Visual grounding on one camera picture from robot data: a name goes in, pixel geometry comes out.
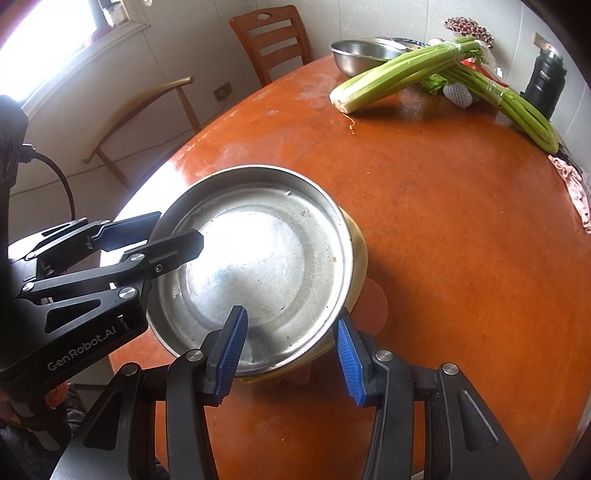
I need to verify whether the wooden slat-back chair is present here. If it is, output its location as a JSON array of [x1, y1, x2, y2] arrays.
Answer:
[[229, 4, 312, 88]]

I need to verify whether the dried lotus pod bunch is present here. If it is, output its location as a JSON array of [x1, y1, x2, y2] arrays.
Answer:
[[444, 17, 495, 49]]

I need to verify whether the curved light wooden chair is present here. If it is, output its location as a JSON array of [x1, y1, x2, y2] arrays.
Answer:
[[83, 76, 202, 190]]

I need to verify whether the wall outlet behind thermos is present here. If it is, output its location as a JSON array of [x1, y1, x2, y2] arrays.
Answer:
[[534, 32, 559, 56]]

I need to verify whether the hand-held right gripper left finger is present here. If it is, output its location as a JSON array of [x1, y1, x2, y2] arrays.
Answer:
[[55, 305, 250, 480]]

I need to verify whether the white plastic bag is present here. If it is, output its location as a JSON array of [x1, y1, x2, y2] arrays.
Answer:
[[478, 39, 499, 70]]

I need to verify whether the round steel pan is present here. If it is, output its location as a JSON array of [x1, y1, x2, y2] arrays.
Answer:
[[147, 165, 355, 378]]

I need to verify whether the window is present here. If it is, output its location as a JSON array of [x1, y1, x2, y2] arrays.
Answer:
[[0, 0, 148, 121]]

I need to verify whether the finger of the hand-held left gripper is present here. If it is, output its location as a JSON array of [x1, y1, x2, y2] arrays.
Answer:
[[7, 211, 162, 273], [21, 230, 205, 302]]

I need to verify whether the pink crumpled cloth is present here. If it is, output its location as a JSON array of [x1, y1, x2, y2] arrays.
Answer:
[[548, 154, 591, 234]]

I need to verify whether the yellow shell-shaped plate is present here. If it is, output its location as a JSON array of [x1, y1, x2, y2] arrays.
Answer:
[[240, 208, 369, 385]]

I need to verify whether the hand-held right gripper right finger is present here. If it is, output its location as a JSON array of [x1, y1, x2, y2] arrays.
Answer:
[[333, 308, 532, 480]]

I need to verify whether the celery bunch with root end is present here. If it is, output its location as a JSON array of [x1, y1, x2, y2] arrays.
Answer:
[[329, 36, 481, 114]]

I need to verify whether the black thermos bottle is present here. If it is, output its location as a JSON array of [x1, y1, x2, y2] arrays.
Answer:
[[522, 51, 567, 118]]

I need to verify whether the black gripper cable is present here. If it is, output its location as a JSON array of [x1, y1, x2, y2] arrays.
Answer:
[[21, 145, 77, 222]]

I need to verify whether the dark patterned dish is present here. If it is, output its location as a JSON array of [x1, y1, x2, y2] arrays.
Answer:
[[369, 37, 432, 51]]

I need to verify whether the steel basin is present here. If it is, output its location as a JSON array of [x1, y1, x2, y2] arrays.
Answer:
[[329, 39, 407, 78]]

